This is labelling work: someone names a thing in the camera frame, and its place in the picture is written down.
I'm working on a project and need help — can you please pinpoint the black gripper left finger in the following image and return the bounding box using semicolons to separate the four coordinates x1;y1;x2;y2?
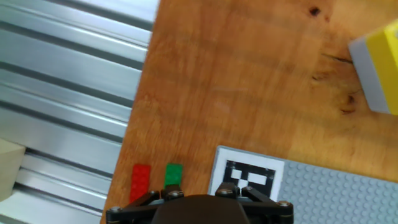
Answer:
105;185;185;224

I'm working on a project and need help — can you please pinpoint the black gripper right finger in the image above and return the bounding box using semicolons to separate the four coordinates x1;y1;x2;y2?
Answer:
214;182;295;224

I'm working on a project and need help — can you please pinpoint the green Lego brick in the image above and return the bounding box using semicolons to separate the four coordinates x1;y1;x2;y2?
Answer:
164;163;183;189

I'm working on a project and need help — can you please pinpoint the red Lego brick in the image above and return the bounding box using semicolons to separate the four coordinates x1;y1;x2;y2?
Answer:
129;164;152;205

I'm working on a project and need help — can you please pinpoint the grey Lego baseplate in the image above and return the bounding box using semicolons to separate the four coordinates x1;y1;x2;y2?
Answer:
277;159;398;224

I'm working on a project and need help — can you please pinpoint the black white fiducial marker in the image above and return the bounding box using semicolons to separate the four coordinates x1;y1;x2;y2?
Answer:
207;145;285;203

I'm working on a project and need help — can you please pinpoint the beige block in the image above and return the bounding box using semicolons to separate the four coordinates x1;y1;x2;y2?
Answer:
0;138;26;202

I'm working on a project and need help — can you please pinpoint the wood grain mat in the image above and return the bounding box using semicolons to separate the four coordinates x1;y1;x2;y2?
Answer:
99;0;398;224

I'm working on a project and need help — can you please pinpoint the yellow and grey button box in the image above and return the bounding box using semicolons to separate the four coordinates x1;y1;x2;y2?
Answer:
347;18;398;116

